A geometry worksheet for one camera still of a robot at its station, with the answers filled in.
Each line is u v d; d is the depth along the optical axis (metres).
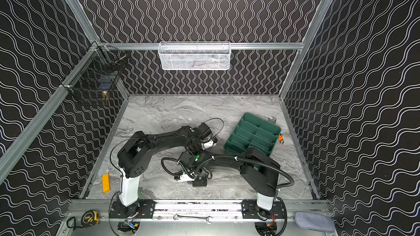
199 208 0.76
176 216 0.73
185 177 0.64
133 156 0.51
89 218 0.70
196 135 0.69
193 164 0.61
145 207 0.76
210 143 0.84
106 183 0.82
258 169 0.49
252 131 0.96
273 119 1.06
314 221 0.70
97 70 0.96
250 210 0.74
